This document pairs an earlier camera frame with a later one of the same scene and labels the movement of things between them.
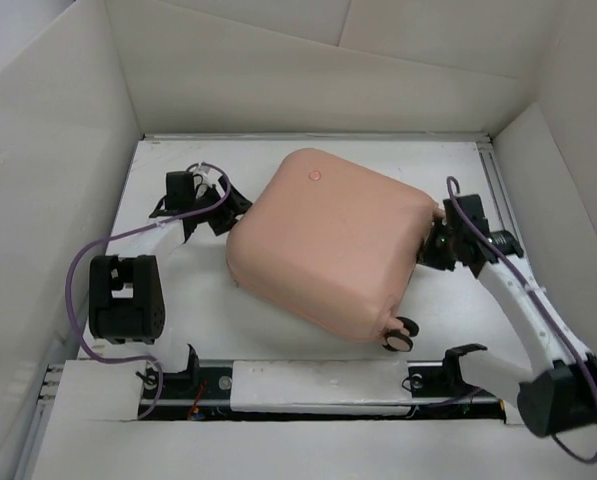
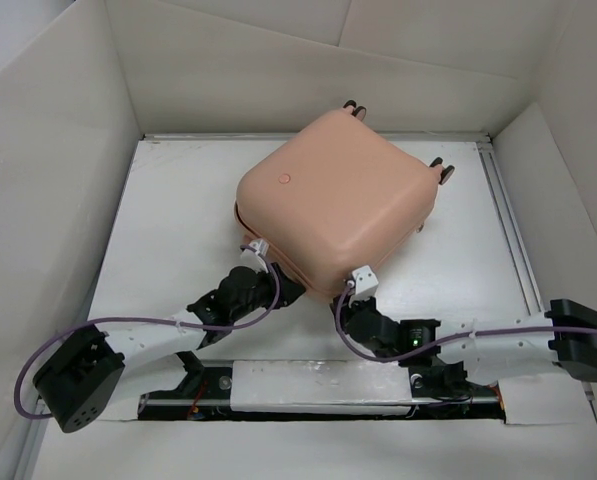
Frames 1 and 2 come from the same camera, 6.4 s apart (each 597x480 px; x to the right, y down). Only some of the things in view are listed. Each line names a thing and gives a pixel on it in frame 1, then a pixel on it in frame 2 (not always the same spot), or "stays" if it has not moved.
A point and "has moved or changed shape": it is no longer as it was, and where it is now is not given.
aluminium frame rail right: x=502 y=197 stays
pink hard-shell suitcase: x=331 y=246 has moved or changed shape
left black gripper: x=230 y=211 to x=288 y=290
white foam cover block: x=358 y=386 stays
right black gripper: x=426 y=256 to x=347 y=310
